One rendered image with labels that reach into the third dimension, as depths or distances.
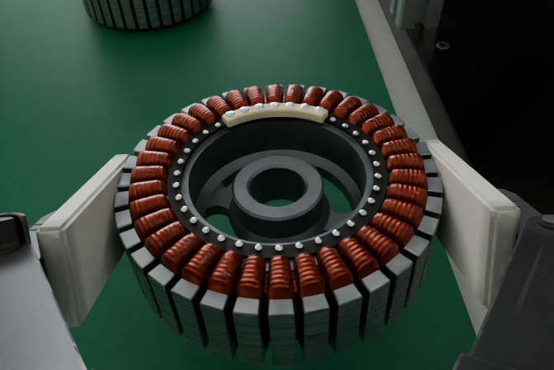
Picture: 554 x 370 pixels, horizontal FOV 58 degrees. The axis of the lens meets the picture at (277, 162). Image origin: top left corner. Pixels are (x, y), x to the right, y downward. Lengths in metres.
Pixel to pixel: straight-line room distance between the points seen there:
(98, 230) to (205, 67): 0.23
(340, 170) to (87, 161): 0.17
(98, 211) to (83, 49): 0.28
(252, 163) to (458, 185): 0.07
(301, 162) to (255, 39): 0.23
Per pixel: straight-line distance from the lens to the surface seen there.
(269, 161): 0.19
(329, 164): 0.20
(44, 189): 0.31
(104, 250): 0.17
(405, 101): 0.35
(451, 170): 0.17
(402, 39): 0.39
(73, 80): 0.39
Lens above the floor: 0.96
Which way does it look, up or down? 44 degrees down
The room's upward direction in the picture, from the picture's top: 2 degrees counter-clockwise
